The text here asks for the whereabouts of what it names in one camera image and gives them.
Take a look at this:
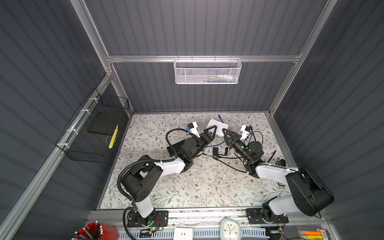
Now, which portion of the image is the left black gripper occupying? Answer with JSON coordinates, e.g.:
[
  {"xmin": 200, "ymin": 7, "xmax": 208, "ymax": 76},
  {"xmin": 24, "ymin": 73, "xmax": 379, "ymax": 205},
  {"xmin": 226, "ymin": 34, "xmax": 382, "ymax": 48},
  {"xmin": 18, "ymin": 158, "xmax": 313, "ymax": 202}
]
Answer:
[{"xmin": 188, "ymin": 125, "xmax": 215, "ymax": 162}]

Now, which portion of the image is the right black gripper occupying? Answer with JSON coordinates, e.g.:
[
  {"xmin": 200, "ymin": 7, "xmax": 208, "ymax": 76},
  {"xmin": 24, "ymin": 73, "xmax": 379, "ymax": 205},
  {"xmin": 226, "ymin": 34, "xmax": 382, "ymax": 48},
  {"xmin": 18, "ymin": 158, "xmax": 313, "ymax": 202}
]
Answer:
[{"xmin": 223, "ymin": 129, "xmax": 251, "ymax": 164}]

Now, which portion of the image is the white network switch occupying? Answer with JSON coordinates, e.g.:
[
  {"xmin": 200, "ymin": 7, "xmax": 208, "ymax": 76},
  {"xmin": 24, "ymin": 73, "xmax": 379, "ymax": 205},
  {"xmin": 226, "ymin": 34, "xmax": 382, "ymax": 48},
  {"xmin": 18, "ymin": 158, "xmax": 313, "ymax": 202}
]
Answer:
[{"xmin": 206, "ymin": 119, "xmax": 229, "ymax": 137}]

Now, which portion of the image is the small black power adapter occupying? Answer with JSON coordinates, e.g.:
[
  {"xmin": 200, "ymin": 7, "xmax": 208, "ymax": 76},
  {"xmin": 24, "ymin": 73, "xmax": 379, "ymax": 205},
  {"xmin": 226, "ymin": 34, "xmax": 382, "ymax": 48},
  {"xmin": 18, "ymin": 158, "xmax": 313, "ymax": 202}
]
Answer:
[{"xmin": 212, "ymin": 147, "xmax": 219, "ymax": 157}]

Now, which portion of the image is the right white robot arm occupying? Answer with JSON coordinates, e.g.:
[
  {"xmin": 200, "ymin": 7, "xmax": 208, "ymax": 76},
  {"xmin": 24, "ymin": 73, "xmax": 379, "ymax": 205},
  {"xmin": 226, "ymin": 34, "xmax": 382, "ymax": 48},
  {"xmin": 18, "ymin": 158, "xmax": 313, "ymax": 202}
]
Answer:
[{"xmin": 222, "ymin": 129, "xmax": 335, "ymax": 223}]

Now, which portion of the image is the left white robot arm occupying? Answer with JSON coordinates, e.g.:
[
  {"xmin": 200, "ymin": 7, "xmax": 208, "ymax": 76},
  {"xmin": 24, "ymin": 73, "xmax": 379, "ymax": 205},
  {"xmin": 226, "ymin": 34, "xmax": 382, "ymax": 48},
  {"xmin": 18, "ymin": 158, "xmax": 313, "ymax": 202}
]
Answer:
[{"xmin": 117, "ymin": 126, "xmax": 217, "ymax": 221}]

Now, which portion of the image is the white desk clock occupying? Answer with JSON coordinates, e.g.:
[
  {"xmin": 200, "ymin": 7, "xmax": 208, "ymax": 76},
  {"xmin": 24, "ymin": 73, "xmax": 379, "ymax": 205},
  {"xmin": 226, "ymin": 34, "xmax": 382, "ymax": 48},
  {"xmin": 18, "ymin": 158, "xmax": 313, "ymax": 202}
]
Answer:
[{"xmin": 220, "ymin": 218, "xmax": 242, "ymax": 240}]

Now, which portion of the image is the yellow striped item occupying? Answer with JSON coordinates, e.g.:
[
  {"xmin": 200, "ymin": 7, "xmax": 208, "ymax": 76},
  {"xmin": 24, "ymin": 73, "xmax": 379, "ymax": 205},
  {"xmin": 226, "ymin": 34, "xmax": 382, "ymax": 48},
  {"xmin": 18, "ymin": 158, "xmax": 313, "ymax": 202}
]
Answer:
[{"xmin": 109, "ymin": 125, "xmax": 119, "ymax": 149}]

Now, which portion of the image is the white power socket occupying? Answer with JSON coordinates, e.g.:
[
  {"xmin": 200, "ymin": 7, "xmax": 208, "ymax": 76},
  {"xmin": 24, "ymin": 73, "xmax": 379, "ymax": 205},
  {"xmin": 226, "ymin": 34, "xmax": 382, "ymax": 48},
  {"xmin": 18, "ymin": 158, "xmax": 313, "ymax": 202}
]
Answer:
[{"xmin": 173, "ymin": 228, "xmax": 194, "ymax": 240}]

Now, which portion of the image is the black box in basket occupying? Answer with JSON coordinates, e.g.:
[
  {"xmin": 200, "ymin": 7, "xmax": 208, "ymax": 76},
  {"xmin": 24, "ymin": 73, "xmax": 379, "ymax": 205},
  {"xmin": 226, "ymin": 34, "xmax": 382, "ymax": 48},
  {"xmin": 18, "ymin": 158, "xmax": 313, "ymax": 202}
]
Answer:
[{"xmin": 87, "ymin": 112, "xmax": 120, "ymax": 136}]

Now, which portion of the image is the red pen cup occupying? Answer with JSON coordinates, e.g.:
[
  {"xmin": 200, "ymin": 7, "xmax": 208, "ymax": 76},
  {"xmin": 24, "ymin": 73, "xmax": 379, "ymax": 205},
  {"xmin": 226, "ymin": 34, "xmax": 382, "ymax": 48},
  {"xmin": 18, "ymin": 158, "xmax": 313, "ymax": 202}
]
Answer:
[{"xmin": 72, "ymin": 221, "xmax": 119, "ymax": 240}]

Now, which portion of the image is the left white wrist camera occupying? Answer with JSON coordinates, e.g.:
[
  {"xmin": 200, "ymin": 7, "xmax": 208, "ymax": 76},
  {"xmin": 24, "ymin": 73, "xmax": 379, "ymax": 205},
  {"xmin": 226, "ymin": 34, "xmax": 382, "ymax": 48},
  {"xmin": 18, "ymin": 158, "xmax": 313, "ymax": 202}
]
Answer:
[{"xmin": 186, "ymin": 122, "xmax": 200, "ymax": 138}]

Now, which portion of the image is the black ethernet cable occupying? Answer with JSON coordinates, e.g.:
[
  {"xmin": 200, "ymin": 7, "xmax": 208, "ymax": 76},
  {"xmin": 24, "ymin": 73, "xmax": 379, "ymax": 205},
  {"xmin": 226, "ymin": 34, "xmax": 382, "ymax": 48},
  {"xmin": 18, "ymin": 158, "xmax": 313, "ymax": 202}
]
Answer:
[{"xmin": 209, "ymin": 125, "xmax": 278, "ymax": 174}]

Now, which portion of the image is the white wire mesh basket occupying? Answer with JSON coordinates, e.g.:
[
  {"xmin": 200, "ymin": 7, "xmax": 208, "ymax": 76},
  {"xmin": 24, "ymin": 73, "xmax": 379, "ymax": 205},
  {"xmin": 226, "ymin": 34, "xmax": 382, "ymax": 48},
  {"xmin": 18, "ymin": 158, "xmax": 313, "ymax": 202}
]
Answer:
[{"xmin": 173, "ymin": 57, "xmax": 242, "ymax": 85}]

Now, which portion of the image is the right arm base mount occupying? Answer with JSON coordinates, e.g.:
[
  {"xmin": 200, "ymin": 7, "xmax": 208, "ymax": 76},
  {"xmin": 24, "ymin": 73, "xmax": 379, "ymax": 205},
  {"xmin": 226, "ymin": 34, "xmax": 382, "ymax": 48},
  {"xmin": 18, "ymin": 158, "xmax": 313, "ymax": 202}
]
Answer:
[{"xmin": 246, "ymin": 208, "xmax": 289, "ymax": 224}]

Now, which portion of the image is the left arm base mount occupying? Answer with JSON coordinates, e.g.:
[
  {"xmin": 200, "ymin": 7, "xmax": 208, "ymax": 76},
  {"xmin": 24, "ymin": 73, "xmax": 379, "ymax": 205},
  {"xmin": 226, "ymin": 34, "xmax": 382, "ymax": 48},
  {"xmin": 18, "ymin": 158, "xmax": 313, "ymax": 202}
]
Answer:
[{"xmin": 126, "ymin": 210, "xmax": 169, "ymax": 228}]

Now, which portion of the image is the black wire basket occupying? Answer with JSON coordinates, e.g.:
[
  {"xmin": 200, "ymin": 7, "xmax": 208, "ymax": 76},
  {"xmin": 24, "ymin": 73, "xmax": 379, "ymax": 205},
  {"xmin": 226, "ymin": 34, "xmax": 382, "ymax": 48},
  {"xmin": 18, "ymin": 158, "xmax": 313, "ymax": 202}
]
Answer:
[{"xmin": 56, "ymin": 89, "xmax": 131, "ymax": 163}]

